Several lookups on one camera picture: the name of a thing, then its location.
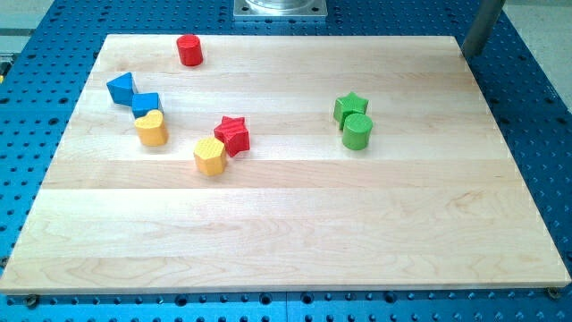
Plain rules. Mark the red star block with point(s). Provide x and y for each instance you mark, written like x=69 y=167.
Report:
x=234 y=134

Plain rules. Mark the green star block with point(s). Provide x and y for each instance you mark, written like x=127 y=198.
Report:
x=347 y=105

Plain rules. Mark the yellow hexagon block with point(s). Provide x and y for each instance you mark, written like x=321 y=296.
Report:
x=210 y=156

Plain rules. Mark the green cylinder block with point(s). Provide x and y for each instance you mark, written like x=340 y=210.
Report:
x=356 y=131

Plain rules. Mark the yellow heart block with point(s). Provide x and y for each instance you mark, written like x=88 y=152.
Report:
x=151 y=129

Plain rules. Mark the red cylinder block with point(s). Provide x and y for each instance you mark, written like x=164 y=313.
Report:
x=190 y=50

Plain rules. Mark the light wooden board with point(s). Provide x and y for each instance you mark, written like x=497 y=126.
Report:
x=435 y=200

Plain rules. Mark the blue cube block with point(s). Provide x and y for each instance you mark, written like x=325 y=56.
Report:
x=142 y=103

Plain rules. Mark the blue triangle block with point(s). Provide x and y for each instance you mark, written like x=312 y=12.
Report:
x=122 y=89

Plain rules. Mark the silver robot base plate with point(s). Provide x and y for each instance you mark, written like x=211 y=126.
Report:
x=252 y=9

